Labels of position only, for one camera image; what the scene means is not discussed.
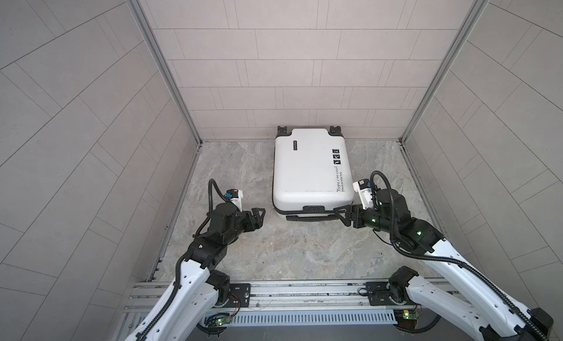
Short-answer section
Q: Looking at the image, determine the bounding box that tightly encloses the black suitcase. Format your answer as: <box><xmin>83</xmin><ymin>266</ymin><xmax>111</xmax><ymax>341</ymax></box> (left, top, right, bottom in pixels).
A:
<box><xmin>272</xmin><ymin>126</ymin><xmax>355</xmax><ymax>222</ymax></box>

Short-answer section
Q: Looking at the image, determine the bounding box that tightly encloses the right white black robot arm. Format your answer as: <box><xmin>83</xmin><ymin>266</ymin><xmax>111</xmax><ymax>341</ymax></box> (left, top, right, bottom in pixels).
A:
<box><xmin>333</xmin><ymin>170</ymin><xmax>554</xmax><ymax>340</ymax></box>

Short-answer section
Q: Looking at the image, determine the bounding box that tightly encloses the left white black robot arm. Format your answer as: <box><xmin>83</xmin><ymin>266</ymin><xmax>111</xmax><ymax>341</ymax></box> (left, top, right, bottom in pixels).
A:
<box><xmin>127</xmin><ymin>179</ymin><xmax>265</xmax><ymax>340</ymax></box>

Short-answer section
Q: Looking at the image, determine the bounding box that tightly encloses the left small circuit board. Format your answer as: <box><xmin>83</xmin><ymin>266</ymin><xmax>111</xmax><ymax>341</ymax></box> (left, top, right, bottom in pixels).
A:
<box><xmin>205</xmin><ymin>313</ymin><xmax>233</xmax><ymax>329</ymax></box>

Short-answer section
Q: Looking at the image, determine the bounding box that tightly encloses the small circuit board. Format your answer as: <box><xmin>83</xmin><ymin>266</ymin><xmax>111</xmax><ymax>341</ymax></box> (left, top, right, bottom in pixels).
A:
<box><xmin>394</xmin><ymin>309</ymin><xmax>420</xmax><ymax>330</ymax></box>
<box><xmin>205</xmin><ymin>313</ymin><xmax>233</xmax><ymax>329</ymax></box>

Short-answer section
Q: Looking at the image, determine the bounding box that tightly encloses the right small circuit board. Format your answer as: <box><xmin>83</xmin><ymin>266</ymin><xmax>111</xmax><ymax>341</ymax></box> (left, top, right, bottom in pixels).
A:
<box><xmin>394</xmin><ymin>309</ymin><xmax>420</xmax><ymax>330</ymax></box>

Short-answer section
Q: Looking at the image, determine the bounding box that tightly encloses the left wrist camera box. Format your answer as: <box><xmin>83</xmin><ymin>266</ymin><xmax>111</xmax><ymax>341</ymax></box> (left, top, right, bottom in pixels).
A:
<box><xmin>225</xmin><ymin>189</ymin><xmax>243</xmax><ymax>211</ymax></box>

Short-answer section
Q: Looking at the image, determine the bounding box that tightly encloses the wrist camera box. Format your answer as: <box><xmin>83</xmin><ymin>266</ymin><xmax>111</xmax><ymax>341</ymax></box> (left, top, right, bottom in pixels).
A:
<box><xmin>353</xmin><ymin>179</ymin><xmax>374</xmax><ymax>210</ymax></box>
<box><xmin>225</xmin><ymin>189</ymin><xmax>243</xmax><ymax>211</ymax></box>

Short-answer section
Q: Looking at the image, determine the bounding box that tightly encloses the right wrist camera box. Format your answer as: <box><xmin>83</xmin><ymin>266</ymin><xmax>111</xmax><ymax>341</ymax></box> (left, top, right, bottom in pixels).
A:
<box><xmin>353</xmin><ymin>179</ymin><xmax>374</xmax><ymax>210</ymax></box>

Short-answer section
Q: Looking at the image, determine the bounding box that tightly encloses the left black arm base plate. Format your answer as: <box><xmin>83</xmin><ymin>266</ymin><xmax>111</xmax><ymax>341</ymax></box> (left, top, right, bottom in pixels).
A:
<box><xmin>214</xmin><ymin>283</ymin><xmax>252</xmax><ymax>308</ymax></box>

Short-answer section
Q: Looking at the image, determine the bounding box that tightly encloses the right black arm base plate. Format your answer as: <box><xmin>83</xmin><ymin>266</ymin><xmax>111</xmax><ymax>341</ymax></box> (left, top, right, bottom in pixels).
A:
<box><xmin>365</xmin><ymin>281</ymin><xmax>416</xmax><ymax>307</ymax></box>

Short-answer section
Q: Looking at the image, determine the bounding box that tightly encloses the aluminium mounting rail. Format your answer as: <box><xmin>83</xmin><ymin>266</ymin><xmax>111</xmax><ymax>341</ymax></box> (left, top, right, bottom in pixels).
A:
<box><xmin>124</xmin><ymin>276</ymin><xmax>496</xmax><ymax>326</ymax></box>

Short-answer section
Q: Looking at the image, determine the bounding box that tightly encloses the right aluminium corner post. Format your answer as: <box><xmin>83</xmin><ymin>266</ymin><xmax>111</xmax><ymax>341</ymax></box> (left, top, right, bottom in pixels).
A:
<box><xmin>400</xmin><ymin>0</ymin><xmax>490</xmax><ymax>145</ymax></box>

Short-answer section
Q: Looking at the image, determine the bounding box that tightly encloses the aluminium corner post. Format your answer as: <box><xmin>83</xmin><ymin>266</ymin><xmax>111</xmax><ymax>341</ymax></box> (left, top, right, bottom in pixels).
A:
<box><xmin>400</xmin><ymin>0</ymin><xmax>490</xmax><ymax>145</ymax></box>
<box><xmin>125</xmin><ymin>0</ymin><xmax>203</xmax><ymax>146</ymax></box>

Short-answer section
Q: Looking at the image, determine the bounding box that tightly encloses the left aluminium corner post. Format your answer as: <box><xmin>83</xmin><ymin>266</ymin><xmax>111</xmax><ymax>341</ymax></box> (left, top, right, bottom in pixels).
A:
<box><xmin>125</xmin><ymin>0</ymin><xmax>203</xmax><ymax>146</ymax></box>

